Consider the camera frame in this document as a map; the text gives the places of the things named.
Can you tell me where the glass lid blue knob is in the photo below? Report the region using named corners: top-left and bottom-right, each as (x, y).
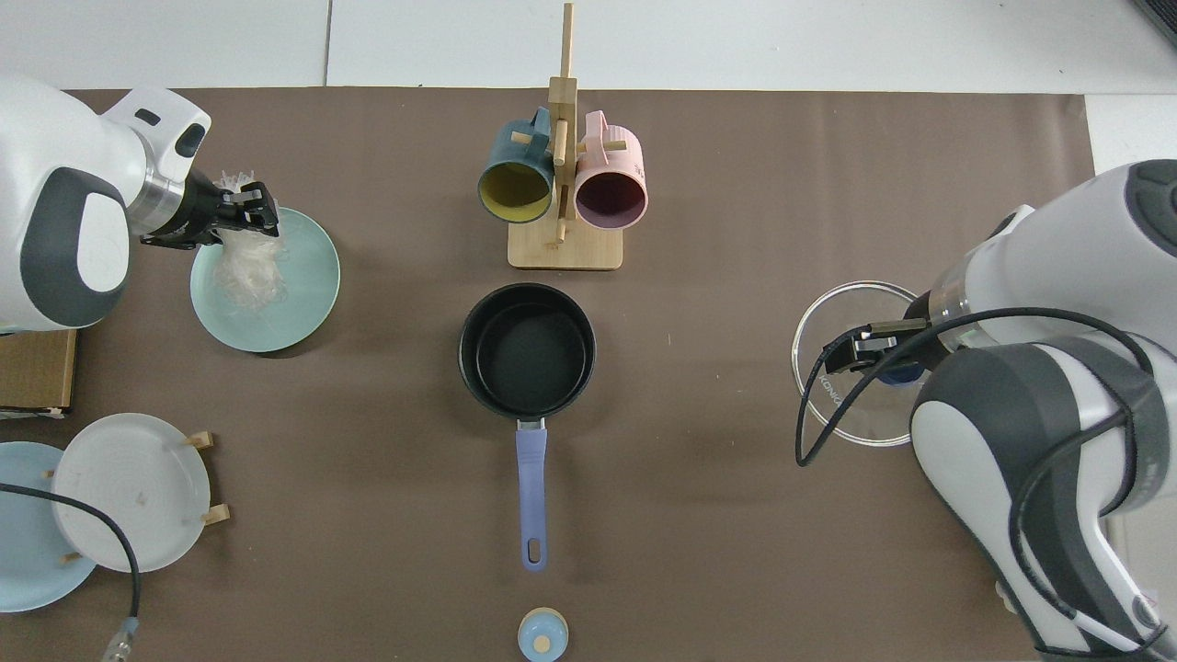
top-left (791, 280), bottom-right (930, 449)

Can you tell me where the white vermicelli bundle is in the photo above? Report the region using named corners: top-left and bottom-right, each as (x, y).
top-left (213, 168), bottom-right (288, 309)

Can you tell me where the pale green plate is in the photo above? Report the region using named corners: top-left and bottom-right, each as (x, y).
top-left (190, 206), bottom-right (341, 354)

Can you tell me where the wooden plate rack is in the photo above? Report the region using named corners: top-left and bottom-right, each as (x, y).
top-left (41, 430), bottom-right (231, 565)

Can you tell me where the white plate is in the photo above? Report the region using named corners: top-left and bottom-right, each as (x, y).
top-left (51, 412), bottom-right (212, 575)

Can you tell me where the light blue plate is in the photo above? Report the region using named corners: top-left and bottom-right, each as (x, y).
top-left (0, 441), bottom-right (100, 614)

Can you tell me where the brown table cloth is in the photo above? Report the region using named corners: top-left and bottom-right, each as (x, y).
top-left (0, 87), bottom-right (1109, 662)

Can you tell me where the dark teal mug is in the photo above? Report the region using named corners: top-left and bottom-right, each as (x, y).
top-left (476, 107), bottom-right (558, 224)

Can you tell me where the pink ribbed mug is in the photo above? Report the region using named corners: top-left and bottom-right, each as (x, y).
top-left (573, 110), bottom-right (649, 231)

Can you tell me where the wooden cup stand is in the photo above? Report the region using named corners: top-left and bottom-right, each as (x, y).
top-left (508, 2), bottom-right (624, 271)

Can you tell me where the dark grey slanted object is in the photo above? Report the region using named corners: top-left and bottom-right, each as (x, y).
top-left (1133, 0), bottom-right (1177, 49)

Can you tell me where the small blue round thing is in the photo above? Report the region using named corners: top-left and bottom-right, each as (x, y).
top-left (518, 608), bottom-right (569, 662)

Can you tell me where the black pot purple handle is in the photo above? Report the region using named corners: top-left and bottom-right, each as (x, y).
top-left (457, 282), bottom-right (597, 573)

